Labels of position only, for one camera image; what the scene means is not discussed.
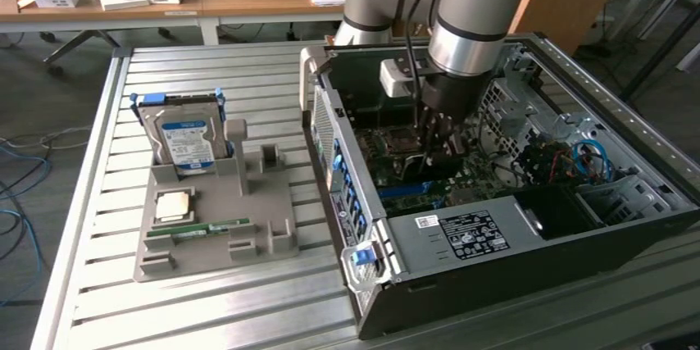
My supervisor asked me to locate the metal CPU socket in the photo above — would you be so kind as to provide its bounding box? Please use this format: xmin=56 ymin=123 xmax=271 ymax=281
xmin=380 ymin=126 xmax=426 ymax=155

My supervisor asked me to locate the green motherboard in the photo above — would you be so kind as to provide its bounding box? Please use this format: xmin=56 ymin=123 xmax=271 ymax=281
xmin=350 ymin=103 xmax=515 ymax=220

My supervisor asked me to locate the wooden office desk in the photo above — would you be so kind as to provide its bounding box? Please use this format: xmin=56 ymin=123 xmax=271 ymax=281
xmin=200 ymin=0 xmax=351 ymax=46
xmin=0 ymin=0 xmax=220 ymax=46

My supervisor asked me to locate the perforated metal disk bay cage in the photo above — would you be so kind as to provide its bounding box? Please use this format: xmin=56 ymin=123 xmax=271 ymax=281
xmin=484 ymin=77 xmax=554 ymax=154

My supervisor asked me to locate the black camera cable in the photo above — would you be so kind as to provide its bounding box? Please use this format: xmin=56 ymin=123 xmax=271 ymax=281
xmin=402 ymin=0 xmax=446 ymax=121

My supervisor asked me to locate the grey power supply with label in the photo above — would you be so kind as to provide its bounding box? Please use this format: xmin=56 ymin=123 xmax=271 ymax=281
xmin=382 ymin=196 xmax=548 ymax=281

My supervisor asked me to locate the coloured power wire bundle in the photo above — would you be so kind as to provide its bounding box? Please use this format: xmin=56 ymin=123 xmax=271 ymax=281
xmin=519 ymin=143 xmax=575 ymax=185

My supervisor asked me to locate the blue floor cable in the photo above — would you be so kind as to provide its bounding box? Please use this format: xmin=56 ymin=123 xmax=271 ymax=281
xmin=0 ymin=148 xmax=52 ymax=306

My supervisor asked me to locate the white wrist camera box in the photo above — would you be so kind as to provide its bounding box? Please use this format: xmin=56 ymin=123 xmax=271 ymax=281
xmin=380 ymin=58 xmax=435 ymax=98

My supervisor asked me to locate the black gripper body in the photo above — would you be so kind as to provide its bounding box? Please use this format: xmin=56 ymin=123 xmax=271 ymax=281
xmin=422 ymin=72 xmax=491 ymax=122

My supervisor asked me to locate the beige CPU chip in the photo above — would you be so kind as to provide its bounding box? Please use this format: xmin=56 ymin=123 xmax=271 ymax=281
xmin=154 ymin=192 xmax=192 ymax=220

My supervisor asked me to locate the green RAM stick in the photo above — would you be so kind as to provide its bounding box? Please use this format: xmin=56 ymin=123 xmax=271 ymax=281
xmin=146 ymin=218 xmax=252 ymax=239

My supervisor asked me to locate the open black PC case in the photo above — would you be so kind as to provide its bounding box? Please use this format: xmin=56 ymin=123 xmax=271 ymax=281
xmin=299 ymin=32 xmax=700 ymax=341

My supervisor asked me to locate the blue data wire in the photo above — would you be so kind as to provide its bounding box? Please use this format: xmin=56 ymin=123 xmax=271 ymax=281
xmin=571 ymin=139 xmax=615 ymax=184

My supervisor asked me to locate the green graphics card black fan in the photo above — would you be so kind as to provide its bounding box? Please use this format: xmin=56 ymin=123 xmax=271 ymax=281
xmin=391 ymin=152 xmax=470 ymax=188

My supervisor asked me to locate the black plastic bay box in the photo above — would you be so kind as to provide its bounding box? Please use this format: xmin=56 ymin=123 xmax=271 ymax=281
xmin=514 ymin=184 xmax=607 ymax=241

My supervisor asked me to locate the black floor cable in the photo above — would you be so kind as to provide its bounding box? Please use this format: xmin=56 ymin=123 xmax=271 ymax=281
xmin=0 ymin=180 xmax=28 ymax=261

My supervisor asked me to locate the grey parts rack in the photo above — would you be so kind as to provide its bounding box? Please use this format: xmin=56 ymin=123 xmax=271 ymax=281
xmin=132 ymin=118 xmax=302 ymax=284

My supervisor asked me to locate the white floor cable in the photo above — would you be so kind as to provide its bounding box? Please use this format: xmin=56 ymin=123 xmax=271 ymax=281
xmin=0 ymin=126 xmax=94 ymax=151

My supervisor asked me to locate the black wire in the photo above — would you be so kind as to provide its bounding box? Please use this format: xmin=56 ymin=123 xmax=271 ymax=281
xmin=484 ymin=120 xmax=527 ymax=179

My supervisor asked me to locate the grey metal disk bay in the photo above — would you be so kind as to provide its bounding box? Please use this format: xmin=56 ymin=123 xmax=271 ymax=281
xmin=574 ymin=175 xmax=678 ymax=228

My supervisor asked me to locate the hard disk in blue caddy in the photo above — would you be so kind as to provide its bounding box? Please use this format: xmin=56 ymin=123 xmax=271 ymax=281
xmin=130 ymin=88 xmax=228 ymax=177

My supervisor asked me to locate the blue case latch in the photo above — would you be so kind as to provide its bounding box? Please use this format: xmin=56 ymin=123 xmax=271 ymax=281
xmin=350 ymin=248 xmax=380 ymax=266

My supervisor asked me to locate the grey chipset heatsink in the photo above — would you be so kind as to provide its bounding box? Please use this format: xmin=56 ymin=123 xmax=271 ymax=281
xmin=448 ymin=189 xmax=484 ymax=207

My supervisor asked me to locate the black wheeled desk leg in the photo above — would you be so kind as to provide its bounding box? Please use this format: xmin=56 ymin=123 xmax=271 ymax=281
xmin=42 ymin=29 xmax=123 ymax=76

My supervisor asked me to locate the blue expansion slot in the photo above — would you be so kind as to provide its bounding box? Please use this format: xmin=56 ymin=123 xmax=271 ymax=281
xmin=378 ymin=182 xmax=435 ymax=200

